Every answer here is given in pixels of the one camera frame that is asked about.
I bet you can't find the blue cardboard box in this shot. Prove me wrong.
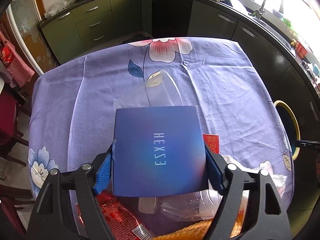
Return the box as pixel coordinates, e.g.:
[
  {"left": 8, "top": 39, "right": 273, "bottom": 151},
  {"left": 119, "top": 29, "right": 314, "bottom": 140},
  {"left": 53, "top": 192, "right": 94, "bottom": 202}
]
[{"left": 112, "top": 106, "right": 208, "bottom": 197}]

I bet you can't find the red checked apron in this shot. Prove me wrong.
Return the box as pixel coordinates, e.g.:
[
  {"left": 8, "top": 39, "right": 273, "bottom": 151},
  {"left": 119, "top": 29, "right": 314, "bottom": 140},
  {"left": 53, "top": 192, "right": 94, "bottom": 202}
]
[{"left": 1, "top": 23, "right": 35, "bottom": 88}]

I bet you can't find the red cola can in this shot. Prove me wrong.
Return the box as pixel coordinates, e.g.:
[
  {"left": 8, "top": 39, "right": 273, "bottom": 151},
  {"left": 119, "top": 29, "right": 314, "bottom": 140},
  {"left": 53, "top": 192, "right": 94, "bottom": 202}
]
[{"left": 96, "top": 191, "right": 154, "bottom": 240}]

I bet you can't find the steel kitchen faucet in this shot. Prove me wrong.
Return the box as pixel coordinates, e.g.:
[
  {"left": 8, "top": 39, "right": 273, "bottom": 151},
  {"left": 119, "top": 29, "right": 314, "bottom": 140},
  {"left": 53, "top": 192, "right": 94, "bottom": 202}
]
[{"left": 255, "top": 0, "right": 266, "bottom": 20}]

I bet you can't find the yellow rimmed trash bin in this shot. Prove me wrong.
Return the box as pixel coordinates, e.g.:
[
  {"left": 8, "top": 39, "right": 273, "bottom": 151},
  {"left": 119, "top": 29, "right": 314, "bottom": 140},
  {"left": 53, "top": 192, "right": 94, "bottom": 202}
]
[{"left": 273, "top": 100, "right": 300, "bottom": 160}]

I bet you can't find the red cup on counter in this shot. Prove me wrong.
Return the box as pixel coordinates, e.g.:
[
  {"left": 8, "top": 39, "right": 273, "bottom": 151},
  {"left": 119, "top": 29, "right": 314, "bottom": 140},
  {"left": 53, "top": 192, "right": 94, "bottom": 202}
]
[{"left": 295, "top": 41, "right": 308, "bottom": 59}]

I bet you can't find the white tissue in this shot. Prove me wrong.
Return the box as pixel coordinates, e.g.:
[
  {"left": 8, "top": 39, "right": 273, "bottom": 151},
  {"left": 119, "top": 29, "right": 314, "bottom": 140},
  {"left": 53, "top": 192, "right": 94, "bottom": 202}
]
[{"left": 223, "top": 155, "right": 287, "bottom": 198}]

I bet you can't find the dark wooden chair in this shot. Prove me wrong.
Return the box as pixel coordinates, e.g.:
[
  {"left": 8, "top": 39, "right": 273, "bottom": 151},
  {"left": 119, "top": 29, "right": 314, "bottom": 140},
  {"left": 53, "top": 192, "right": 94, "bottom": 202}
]
[{"left": 1, "top": 86, "right": 31, "bottom": 167}]

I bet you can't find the orange bumpy foam pad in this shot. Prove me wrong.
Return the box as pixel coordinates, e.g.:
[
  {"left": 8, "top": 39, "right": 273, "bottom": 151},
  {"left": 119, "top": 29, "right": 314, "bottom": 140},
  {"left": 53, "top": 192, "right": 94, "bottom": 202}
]
[{"left": 153, "top": 213, "right": 244, "bottom": 240}]

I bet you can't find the clear plastic cup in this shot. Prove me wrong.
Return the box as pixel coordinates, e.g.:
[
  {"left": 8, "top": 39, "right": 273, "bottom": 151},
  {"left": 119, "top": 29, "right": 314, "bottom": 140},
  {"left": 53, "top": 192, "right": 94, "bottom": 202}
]
[{"left": 113, "top": 70, "right": 183, "bottom": 111}]

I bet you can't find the purple floral tablecloth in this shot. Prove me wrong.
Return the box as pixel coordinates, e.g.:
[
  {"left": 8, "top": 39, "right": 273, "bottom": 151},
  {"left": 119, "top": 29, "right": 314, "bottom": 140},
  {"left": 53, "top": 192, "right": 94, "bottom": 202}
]
[{"left": 28, "top": 36, "right": 296, "bottom": 238}]

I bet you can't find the red white milk carton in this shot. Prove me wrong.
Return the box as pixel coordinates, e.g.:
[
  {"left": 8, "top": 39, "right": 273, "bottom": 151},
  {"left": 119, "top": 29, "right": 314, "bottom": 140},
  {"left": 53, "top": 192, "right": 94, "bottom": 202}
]
[{"left": 203, "top": 134, "right": 220, "bottom": 154}]

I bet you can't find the clear plastic water bottle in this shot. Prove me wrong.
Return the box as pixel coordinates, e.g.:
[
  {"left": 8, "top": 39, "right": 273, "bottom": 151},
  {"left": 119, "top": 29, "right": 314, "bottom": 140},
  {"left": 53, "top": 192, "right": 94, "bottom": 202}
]
[{"left": 138, "top": 189, "right": 222, "bottom": 222}]

